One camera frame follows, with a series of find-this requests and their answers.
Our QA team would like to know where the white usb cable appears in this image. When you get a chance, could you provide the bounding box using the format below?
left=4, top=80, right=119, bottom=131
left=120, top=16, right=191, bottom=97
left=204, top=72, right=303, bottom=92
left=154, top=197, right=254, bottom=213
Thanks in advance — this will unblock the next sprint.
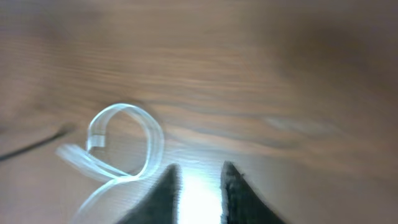
left=55, top=103, right=165, bottom=224

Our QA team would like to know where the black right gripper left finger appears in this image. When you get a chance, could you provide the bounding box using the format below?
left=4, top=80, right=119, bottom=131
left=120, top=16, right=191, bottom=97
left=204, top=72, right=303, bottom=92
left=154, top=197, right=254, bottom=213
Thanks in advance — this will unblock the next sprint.
left=117, top=164, right=180, bottom=224

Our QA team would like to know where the black usb cable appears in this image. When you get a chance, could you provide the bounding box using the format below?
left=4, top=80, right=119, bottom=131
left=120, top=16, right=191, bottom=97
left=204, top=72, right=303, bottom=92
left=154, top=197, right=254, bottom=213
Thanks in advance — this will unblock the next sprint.
left=0, top=124, right=75, bottom=162

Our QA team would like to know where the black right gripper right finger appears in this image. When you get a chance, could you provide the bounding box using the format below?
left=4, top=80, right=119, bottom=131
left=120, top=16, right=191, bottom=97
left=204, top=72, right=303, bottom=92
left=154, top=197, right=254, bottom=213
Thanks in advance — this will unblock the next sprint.
left=221, top=161, right=285, bottom=224

